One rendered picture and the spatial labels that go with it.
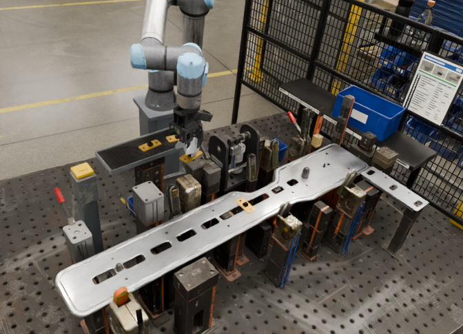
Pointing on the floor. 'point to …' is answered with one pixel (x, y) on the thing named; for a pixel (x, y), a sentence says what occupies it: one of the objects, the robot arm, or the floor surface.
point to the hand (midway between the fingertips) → (191, 151)
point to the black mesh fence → (345, 68)
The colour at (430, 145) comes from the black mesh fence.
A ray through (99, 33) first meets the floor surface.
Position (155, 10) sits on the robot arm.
